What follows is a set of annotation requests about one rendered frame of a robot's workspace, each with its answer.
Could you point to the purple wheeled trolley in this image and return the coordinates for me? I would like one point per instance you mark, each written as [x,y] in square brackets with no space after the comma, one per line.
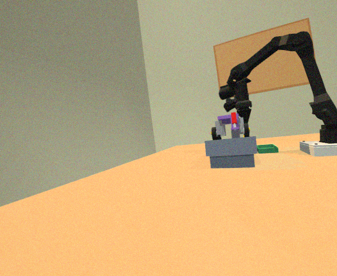
[219,130]

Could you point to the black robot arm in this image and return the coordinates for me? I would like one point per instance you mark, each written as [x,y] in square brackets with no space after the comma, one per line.
[323,107]

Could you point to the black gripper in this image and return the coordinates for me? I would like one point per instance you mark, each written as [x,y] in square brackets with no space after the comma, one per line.
[242,105]

